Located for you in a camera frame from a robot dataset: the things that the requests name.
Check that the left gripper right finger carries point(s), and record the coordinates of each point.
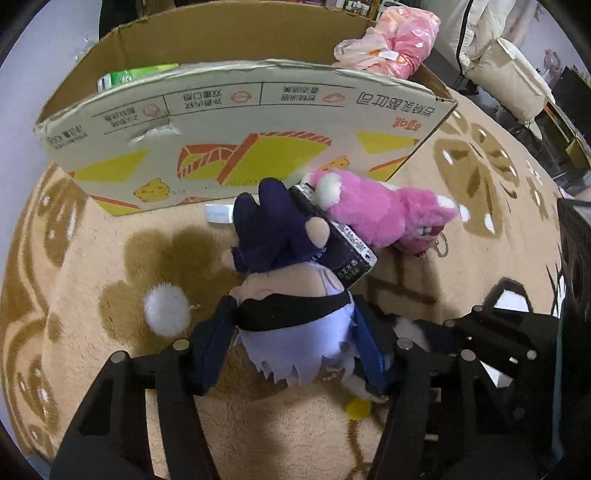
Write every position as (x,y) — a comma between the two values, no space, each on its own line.
(400,369)

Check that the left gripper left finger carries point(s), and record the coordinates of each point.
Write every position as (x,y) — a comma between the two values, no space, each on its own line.
(107,437)

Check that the purple haired plush doll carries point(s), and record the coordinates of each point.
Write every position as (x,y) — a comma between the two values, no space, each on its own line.
(297,319)

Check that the pink plush pillow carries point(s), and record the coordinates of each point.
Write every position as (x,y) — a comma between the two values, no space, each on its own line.
(395,46)

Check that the green tissue pack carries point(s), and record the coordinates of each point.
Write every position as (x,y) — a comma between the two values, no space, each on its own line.
(121,77)

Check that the white fluffy plush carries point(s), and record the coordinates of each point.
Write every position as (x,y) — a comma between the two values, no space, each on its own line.
(166,310)

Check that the pink bear plush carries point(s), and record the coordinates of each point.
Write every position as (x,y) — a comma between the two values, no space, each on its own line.
(382,214)

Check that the small white eraser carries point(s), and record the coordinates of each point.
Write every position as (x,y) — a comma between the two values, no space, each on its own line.
(216,213)

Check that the open cardboard box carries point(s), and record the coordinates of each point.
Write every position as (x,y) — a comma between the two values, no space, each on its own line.
(256,94)

